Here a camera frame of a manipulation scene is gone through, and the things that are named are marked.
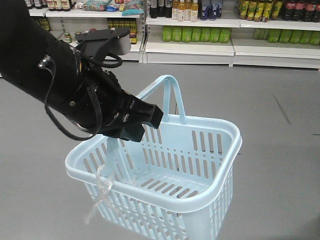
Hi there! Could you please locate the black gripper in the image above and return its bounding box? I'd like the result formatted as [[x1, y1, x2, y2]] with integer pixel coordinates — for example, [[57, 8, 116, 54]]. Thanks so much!
[[74, 69, 165, 143]]

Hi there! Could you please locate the light blue plastic basket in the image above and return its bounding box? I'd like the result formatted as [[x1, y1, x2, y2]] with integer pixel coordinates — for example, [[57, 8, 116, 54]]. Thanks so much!
[[65, 75, 242, 240]]

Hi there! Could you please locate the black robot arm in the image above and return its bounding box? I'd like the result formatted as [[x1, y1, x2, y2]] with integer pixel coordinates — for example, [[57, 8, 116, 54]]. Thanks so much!
[[0, 0, 163, 142]]

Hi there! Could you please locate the green-lid glass jar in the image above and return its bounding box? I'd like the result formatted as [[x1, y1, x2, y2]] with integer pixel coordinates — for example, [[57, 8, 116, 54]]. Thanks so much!
[[64, 32, 72, 44]]

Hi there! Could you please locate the white store shelf unit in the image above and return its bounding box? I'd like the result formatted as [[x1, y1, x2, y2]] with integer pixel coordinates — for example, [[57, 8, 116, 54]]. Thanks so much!
[[29, 0, 320, 69]]

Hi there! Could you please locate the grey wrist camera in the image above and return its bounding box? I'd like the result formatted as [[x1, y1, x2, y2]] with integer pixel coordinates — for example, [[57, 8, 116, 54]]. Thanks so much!
[[75, 27, 132, 62]]

